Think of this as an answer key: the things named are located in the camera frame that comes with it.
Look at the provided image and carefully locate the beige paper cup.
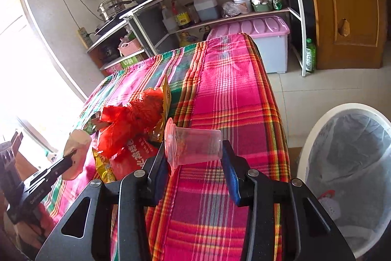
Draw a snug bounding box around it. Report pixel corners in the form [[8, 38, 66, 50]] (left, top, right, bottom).
[[62, 129, 91, 181]]

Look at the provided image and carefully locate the yellow orange snack wrapper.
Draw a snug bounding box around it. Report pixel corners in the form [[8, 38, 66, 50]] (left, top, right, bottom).
[[92, 148, 117, 183]]

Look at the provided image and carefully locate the red plastic bag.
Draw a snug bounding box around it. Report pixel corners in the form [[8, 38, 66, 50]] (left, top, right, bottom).
[[98, 87, 163, 159]]

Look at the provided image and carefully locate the red snack packet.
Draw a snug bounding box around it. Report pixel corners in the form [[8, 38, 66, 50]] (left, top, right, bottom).
[[109, 136, 158, 180]]

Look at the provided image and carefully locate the clear plastic cup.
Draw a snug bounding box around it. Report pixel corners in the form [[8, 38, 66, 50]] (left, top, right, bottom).
[[164, 118, 223, 171]]

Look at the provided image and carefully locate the white trash bin with liner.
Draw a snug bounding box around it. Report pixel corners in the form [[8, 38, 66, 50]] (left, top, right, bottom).
[[297, 103, 390, 259]]

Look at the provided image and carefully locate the person's left hand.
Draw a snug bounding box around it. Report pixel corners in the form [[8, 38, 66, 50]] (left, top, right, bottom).
[[14, 203, 56, 250]]

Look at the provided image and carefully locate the small green wrapper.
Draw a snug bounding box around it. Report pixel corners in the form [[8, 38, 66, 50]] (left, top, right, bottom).
[[83, 111, 109, 135]]

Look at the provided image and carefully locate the large yellow snack bag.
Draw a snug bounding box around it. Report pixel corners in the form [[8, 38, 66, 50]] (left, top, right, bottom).
[[149, 74, 172, 143]]

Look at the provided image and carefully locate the white power strip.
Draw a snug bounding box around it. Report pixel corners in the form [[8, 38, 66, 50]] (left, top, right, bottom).
[[77, 27, 93, 50]]

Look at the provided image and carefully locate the pink plastic basket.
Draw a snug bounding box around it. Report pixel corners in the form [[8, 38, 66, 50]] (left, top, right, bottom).
[[118, 37, 142, 56]]

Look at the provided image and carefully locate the pink plaid tablecloth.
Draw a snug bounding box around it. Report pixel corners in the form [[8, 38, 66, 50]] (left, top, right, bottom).
[[39, 32, 291, 261]]

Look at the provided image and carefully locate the steel steamer pot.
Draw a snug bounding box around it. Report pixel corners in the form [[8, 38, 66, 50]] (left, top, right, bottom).
[[98, 0, 132, 22]]

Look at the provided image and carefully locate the green bottle on floor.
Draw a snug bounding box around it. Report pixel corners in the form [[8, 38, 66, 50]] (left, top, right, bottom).
[[305, 38, 316, 73]]

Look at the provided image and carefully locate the yellow label vinegar bottle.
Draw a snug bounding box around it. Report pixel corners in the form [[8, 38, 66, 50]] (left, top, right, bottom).
[[171, 0, 192, 29]]

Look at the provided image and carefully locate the pink lid storage box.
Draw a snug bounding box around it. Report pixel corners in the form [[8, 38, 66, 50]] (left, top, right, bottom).
[[207, 16, 290, 74]]

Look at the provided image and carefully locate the white oil jug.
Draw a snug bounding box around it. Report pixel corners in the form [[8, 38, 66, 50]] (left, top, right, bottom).
[[193, 0, 221, 22]]

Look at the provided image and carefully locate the white plastic tub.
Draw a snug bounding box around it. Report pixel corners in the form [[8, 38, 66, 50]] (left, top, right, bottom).
[[233, 0, 252, 14]]

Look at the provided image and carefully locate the wooden door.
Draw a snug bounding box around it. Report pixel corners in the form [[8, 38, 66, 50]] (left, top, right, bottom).
[[314, 0, 388, 69]]

